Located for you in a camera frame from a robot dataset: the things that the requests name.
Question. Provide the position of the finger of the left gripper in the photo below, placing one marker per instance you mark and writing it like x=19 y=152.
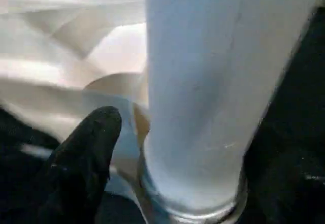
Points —
x=20 y=130

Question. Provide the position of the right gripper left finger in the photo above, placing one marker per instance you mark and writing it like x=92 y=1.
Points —
x=76 y=173

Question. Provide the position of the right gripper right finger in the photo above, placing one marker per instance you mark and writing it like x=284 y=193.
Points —
x=281 y=191

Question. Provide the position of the white plastic table top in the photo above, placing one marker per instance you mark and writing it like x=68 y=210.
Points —
x=63 y=43

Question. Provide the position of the white plastic table leg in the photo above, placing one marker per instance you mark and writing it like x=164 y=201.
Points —
x=203 y=81

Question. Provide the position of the black work mat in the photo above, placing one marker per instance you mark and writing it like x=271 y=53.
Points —
x=304 y=81

